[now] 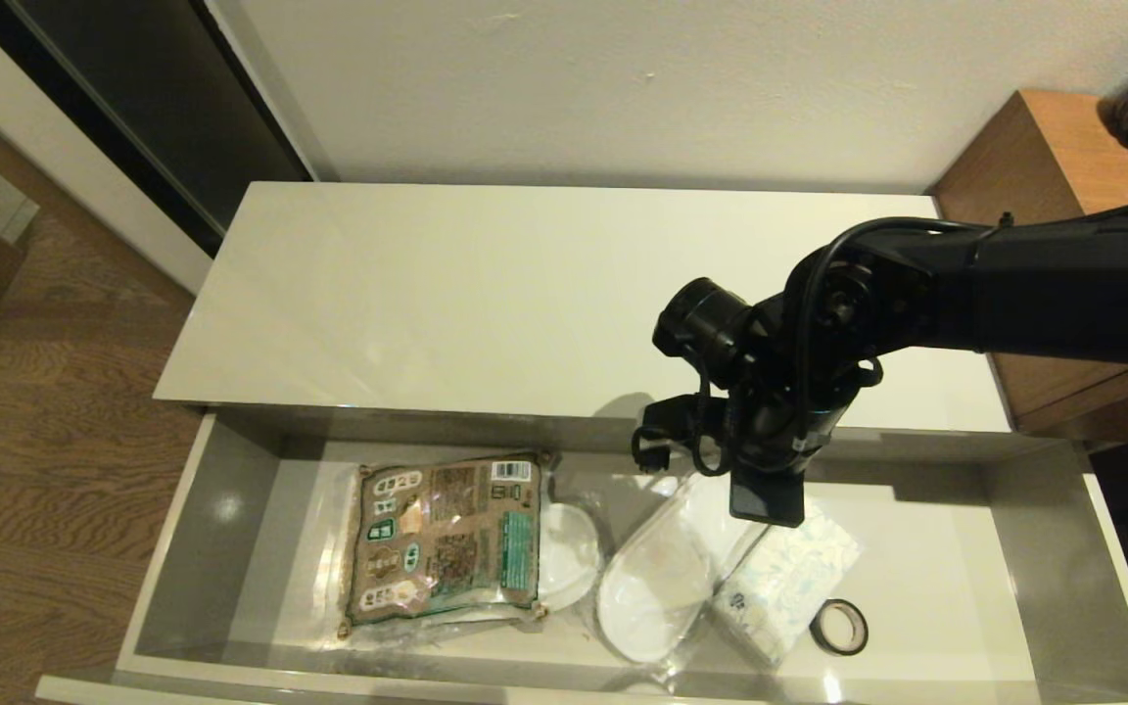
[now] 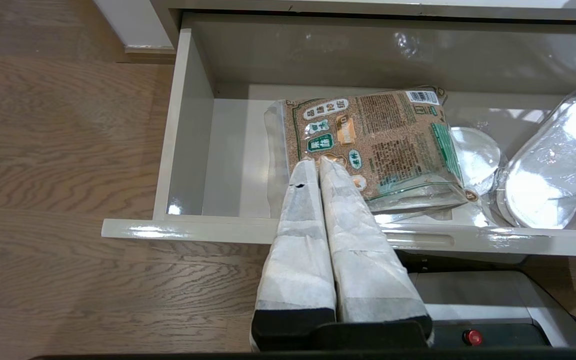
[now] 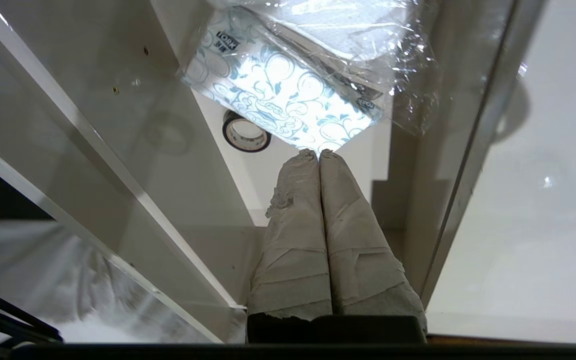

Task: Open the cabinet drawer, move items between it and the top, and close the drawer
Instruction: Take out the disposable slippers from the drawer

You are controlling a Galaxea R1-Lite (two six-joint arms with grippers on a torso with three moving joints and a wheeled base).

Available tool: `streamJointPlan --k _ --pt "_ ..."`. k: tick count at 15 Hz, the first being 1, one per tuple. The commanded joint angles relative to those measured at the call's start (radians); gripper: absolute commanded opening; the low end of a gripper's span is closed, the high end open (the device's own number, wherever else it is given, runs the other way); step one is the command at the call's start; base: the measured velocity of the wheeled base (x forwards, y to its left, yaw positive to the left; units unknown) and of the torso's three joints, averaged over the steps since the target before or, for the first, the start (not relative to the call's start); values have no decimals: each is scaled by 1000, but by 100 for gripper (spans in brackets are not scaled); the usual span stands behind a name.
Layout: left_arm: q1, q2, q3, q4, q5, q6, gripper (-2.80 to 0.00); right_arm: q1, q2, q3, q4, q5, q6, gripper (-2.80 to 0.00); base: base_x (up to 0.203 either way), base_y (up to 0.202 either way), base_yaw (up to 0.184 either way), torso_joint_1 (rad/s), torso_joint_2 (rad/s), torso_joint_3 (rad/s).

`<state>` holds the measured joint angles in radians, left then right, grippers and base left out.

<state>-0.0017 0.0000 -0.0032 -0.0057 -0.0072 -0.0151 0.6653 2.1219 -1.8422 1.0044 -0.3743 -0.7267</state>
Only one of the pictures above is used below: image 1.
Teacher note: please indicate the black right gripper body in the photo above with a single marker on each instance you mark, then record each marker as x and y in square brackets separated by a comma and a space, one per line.
[768, 497]

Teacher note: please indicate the plastic tissue pack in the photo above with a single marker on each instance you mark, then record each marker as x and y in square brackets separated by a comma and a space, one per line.
[789, 587]

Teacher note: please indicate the white slippers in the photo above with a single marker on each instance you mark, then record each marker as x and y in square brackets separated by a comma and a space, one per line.
[652, 587]

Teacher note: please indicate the white deep cabinet drawer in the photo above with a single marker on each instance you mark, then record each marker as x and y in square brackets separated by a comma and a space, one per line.
[936, 607]

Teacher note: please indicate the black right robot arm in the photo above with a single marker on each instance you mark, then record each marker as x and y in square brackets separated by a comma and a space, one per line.
[1014, 294]

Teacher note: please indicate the black tape roll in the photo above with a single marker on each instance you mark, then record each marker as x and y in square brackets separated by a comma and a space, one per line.
[823, 636]

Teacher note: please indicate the white round pads pack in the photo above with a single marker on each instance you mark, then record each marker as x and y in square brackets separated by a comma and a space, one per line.
[572, 553]

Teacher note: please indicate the white glossy low cabinet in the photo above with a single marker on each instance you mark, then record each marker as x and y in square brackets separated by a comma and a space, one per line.
[525, 304]

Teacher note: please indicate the brown printed snack bag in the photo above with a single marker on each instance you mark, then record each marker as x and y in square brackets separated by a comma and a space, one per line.
[446, 539]

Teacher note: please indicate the brown wooden side table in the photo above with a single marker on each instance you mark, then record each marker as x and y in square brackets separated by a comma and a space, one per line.
[1034, 157]

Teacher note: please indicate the dark door panel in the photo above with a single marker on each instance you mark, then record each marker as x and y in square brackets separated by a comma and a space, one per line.
[153, 108]

